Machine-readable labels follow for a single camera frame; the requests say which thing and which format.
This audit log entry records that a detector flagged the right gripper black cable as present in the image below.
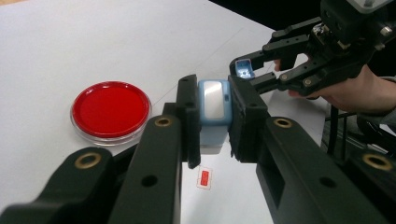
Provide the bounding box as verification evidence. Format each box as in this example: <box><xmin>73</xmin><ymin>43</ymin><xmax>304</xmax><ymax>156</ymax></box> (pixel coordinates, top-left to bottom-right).
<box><xmin>324</xmin><ymin>105</ymin><xmax>396</xmax><ymax>157</ymax></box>

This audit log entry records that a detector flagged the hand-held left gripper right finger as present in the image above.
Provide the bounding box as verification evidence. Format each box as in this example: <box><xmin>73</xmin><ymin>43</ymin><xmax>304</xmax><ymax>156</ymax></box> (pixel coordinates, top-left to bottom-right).
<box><xmin>228</xmin><ymin>74</ymin><xmax>391</xmax><ymax>224</ymax></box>

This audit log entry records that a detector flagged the large white table cover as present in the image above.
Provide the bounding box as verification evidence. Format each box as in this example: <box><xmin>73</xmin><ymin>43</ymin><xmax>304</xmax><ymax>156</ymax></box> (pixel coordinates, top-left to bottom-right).
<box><xmin>0</xmin><ymin>0</ymin><xmax>332</xmax><ymax>224</ymax></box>

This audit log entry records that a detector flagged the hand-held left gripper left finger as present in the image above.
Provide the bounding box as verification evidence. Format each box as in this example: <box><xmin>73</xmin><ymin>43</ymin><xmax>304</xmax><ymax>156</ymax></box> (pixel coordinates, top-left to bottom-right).
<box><xmin>106</xmin><ymin>74</ymin><xmax>202</xmax><ymax>224</ymax></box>

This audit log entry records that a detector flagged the light blue stamp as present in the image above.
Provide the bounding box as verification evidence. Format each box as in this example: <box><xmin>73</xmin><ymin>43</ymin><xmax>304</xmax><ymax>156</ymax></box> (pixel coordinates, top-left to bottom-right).
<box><xmin>197</xmin><ymin>78</ymin><xmax>234</xmax><ymax>155</ymax></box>

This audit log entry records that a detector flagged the round red ink pad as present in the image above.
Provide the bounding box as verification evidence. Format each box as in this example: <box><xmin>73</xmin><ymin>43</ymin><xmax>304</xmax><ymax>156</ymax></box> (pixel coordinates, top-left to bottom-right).
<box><xmin>70</xmin><ymin>80</ymin><xmax>153</xmax><ymax>147</ymax></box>

